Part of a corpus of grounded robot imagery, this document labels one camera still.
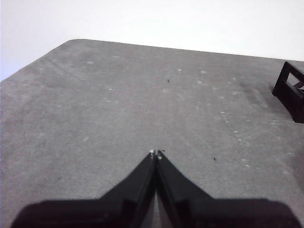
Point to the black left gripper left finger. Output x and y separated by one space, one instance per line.
95 213

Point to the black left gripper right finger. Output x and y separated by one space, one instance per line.
213 213

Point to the black plate rack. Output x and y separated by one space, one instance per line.
285 95

